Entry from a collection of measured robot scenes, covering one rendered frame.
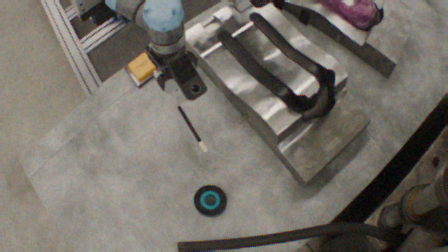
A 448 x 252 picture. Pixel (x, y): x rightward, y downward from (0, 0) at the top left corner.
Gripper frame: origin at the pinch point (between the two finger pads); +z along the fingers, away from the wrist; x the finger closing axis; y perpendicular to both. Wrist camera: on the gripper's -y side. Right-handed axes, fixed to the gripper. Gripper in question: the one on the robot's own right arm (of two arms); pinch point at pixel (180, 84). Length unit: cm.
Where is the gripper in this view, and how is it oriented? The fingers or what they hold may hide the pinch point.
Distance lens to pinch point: 122.5
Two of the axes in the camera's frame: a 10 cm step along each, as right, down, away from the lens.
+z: 0.0, 3.2, 9.5
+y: -6.3, -7.4, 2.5
